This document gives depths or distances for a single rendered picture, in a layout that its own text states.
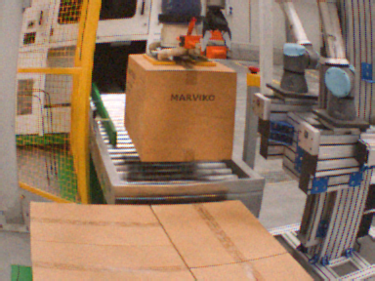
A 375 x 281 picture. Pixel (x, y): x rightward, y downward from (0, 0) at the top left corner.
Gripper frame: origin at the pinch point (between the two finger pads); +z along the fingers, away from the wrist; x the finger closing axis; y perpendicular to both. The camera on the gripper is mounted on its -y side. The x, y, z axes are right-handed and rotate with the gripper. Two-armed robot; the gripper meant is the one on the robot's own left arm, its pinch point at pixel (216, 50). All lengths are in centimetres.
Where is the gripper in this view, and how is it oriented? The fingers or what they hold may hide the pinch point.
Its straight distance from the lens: 195.4
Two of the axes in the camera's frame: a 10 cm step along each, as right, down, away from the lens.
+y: -2.5, -2.8, 9.3
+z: -0.6, 9.6, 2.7
